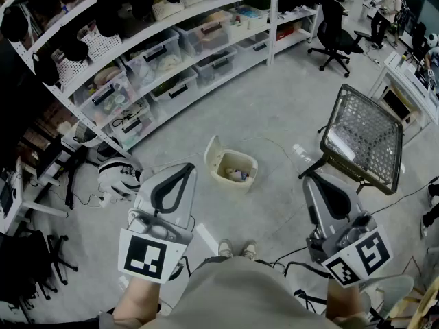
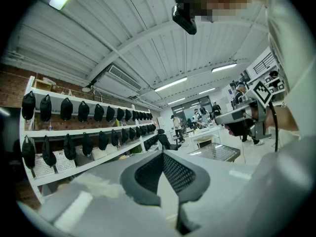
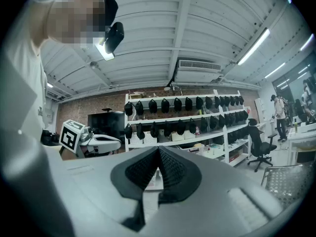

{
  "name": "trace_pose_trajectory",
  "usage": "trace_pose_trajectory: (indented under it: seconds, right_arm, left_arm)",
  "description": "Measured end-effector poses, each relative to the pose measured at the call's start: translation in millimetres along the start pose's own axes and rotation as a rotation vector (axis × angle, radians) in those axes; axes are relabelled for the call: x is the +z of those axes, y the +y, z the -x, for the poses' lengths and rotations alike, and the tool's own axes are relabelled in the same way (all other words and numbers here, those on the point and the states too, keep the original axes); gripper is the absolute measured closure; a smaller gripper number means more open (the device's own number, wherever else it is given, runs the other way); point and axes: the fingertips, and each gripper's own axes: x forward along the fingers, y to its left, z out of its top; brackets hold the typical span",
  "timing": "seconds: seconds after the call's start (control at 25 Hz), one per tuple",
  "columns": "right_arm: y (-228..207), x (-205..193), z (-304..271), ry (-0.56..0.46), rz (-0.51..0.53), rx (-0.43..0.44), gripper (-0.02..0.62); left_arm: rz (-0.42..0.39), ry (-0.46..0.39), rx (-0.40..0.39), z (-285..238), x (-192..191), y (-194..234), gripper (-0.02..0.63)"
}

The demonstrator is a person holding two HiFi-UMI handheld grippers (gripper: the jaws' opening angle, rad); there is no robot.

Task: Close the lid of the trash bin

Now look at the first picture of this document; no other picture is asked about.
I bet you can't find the crumpled rubbish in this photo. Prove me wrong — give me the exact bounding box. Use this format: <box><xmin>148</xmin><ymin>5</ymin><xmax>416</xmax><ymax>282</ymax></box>
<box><xmin>224</xmin><ymin>167</ymin><xmax>251</xmax><ymax>183</ymax></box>

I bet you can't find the row of black bags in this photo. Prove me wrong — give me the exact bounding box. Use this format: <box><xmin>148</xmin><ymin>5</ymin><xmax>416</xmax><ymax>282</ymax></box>
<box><xmin>0</xmin><ymin>0</ymin><xmax>282</xmax><ymax>86</ymax></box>

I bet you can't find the black monitor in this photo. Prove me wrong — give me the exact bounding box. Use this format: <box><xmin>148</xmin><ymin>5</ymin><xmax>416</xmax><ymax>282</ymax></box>
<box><xmin>36</xmin><ymin>138</ymin><xmax>65</xmax><ymax>182</ymax></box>

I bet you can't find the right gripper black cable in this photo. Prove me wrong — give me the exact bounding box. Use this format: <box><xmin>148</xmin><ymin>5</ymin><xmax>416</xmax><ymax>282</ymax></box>
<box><xmin>270</xmin><ymin>245</ymin><xmax>327</xmax><ymax>279</ymax></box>

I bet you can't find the person's beige shirt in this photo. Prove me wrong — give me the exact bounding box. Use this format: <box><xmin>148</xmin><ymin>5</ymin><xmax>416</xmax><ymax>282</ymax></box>
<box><xmin>99</xmin><ymin>255</ymin><xmax>378</xmax><ymax>329</ymax></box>

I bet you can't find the white helmet device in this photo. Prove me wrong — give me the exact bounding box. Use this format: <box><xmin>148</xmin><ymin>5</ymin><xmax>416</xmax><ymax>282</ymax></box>
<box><xmin>97</xmin><ymin>158</ymin><xmax>143</xmax><ymax>204</ymax></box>

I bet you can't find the black floor cable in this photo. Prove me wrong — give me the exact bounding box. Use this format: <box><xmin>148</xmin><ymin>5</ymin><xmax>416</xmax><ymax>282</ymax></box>
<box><xmin>372</xmin><ymin>182</ymin><xmax>434</xmax><ymax>216</ymax></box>

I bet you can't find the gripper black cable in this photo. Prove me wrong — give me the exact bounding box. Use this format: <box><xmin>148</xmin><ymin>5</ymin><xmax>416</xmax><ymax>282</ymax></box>
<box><xmin>171</xmin><ymin>255</ymin><xmax>191</xmax><ymax>282</ymax></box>
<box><xmin>270</xmin><ymin>245</ymin><xmax>327</xmax><ymax>279</ymax></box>

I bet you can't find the white plastic tub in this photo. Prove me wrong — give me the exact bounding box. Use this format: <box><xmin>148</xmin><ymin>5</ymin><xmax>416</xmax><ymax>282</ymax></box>
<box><xmin>236</xmin><ymin>5</ymin><xmax>270</xmax><ymax>30</ymax></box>

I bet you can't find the long white shelving unit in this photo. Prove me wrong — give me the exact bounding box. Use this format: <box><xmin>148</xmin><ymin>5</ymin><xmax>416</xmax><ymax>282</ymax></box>
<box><xmin>0</xmin><ymin>0</ymin><xmax>276</xmax><ymax>158</ymax></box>

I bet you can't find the black chair base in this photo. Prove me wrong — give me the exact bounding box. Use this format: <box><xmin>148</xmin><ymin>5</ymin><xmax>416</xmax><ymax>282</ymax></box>
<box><xmin>0</xmin><ymin>230</ymin><xmax>79</xmax><ymax>303</ymax></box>

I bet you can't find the white perforated basket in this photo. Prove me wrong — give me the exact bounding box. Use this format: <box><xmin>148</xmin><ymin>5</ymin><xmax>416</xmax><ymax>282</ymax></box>
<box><xmin>152</xmin><ymin>0</ymin><xmax>186</xmax><ymax>22</ymax></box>
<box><xmin>51</xmin><ymin>48</ymin><xmax>90</xmax><ymax>87</ymax></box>
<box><xmin>78</xmin><ymin>21</ymin><xmax>123</xmax><ymax>63</ymax></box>

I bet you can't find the row of clear storage bins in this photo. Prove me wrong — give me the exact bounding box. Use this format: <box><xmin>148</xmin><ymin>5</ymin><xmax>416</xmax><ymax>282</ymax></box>
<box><xmin>73</xmin><ymin>10</ymin><xmax>272</xmax><ymax>150</ymax></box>

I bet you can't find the small white desk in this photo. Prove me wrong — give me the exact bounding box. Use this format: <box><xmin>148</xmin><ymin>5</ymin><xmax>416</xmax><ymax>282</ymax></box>
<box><xmin>0</xmin><ymin>156</ymin><xmax>69</xmax><ymax>236</ymax></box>

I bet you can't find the red box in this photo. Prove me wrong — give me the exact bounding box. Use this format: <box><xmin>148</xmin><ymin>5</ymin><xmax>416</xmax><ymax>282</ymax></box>
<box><xmin>276</xmin><ymin>24</ymin><xmax>296</xmax><ymax>41</ymax></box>

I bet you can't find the person's right forearm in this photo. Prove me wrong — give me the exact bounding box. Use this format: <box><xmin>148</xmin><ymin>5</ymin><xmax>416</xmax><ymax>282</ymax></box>
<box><xmin>325</xmin><ymin>279</ymin><xmax>366</xmax><ymax>321</ymax></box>

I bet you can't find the narrow white shelving unit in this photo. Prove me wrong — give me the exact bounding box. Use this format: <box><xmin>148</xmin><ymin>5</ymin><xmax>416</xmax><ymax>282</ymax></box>
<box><xmin>272</xmin><ymin>0</ymin><xmax>325</xmax><ymax>64</ymax></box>

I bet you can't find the light wooden frame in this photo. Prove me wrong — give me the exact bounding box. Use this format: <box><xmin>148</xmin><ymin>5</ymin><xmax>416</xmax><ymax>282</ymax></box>
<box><xmin>389</xmin><ymin>274</ymin><xmax>439</xmax><ymax>329</ymax></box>

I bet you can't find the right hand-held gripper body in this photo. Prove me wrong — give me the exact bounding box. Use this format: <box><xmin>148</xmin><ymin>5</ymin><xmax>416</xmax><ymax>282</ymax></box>
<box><xmin>305</xmin><ymin>204</ymin><xmax>394</xmax><ymax>289</ymax></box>

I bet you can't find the person's right shoe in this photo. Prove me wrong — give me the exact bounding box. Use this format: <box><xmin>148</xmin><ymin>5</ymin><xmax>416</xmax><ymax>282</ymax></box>
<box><xmin>241</xmin><ymin>240</ymin><xmax>258</xmax><ymax>260</ymax></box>

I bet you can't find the black wicker glass-top table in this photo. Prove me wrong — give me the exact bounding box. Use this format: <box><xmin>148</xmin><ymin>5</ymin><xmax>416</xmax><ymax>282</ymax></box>
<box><xmin>298</xmin><ymin>83</ymin><xmax>404</xmax><ymax>197</ymax></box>

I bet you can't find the person's left shoe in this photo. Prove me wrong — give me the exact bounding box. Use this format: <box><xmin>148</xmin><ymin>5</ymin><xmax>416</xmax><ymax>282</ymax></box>
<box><xmin>218</xmin><ymin>239</ymin><xmax>234</xmax><ymax>258</ymax></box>

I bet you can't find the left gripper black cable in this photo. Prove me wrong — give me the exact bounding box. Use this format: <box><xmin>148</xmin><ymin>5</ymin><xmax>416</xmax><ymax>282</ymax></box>
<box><xmin>171</xmin><ymin>255</ymin><xmax>191</xmax><ymax>282</ymax></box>

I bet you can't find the cream lidded plastic bin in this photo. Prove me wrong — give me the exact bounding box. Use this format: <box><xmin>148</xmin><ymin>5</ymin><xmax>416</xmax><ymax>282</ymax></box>
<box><xmin>209</xmin><ymin>149</ymin><xmax>259</xmax><ymax>195</ymax></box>

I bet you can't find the black stand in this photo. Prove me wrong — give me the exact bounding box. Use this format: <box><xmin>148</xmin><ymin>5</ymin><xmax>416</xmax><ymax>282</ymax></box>
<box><xmin>60</xmin><ymin>144</ymin><xmax>91</xmax><ymax>210</ymax></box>

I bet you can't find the person's shoe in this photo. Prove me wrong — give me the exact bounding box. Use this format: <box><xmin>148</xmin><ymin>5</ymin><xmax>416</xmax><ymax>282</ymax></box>
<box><xmin>218</xmin><ymin>239</ymin><xmax>234</xmax><ymax>258</ymax></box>
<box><xmin>241</xmin><ymin>240</ymin><xmax>258</xmax><ymax>260</ymax></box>

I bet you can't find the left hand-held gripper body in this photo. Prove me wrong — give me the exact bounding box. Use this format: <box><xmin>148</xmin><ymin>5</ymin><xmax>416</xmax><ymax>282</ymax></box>
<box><xmin>118</xmin><ymin>208</ymin><xmax>195</xmax><ymax>284</ymax></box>

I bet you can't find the black office chair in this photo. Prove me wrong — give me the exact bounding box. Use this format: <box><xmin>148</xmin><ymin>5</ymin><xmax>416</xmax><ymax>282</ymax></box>
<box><xmin>410</xmin><ymin>22</ymin><xmax>429</xmax><ymax>62</ymax></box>
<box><xmin>307</xmin><ymin>0</ymin><xmax>371</xmax><ymax>78</ymax></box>

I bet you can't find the white plastic chair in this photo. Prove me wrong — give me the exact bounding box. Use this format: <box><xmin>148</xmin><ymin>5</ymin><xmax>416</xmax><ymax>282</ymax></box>
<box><xmin>358</xmin><ymin>274</ymin><xmax>416</xmax><ymax>320</ymax></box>

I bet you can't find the light wooden box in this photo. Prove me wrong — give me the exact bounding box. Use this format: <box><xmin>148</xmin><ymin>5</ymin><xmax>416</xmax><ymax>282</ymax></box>
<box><xmin>379</xmin><ymin>85</ymin><xmax>419</xmax><ymax>125</ymax></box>

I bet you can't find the person's left forearm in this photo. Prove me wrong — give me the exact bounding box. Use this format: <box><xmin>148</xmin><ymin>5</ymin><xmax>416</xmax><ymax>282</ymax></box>
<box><xmin>112</xmin><ymin>275</ymin><xmax>162</xmax><ymax>326</ymax></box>

